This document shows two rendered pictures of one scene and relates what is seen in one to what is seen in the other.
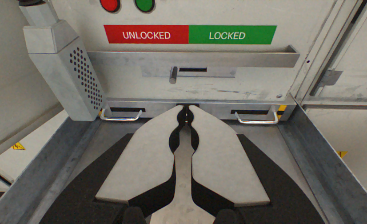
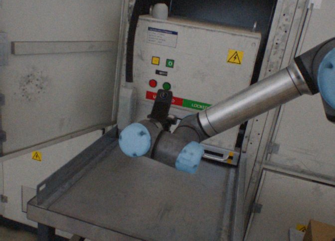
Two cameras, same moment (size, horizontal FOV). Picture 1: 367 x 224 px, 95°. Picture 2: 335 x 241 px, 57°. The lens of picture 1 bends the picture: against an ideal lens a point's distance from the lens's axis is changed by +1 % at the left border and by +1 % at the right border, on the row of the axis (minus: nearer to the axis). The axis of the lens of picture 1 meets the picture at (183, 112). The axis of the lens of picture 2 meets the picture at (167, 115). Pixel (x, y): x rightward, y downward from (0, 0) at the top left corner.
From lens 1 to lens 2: 92 cm
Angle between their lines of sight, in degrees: 23
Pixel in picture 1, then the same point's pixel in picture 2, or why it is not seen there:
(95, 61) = (137, 104)
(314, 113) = (269, 175)
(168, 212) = (151, 175)
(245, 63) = not seen: hidden behind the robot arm
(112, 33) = (149, 95)
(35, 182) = (95, 148)
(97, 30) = (143, 92)
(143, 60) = not seen: hidden behind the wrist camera
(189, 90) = not seen: hidden behind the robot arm
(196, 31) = (186, 101)
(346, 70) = (281, 144)
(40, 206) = (94, 159)
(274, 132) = (225, 169)
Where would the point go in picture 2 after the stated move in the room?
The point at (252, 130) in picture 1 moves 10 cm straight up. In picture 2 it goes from (212, 165) to (217, 143)
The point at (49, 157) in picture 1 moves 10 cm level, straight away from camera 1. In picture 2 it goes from (101, 141) to (89, 132)
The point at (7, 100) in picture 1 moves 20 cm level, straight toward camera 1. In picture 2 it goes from (84, 114) to (106, 130)
